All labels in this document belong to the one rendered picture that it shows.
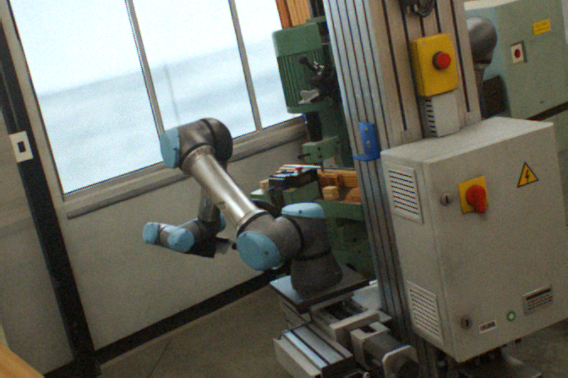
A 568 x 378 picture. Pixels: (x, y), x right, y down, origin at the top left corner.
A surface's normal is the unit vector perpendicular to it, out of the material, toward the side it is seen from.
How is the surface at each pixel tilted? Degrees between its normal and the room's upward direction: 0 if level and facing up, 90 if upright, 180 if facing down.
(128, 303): 90
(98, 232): 90
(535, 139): 90
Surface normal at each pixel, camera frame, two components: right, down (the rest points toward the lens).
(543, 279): 0.36, 0.13
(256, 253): -0.67, 0.38
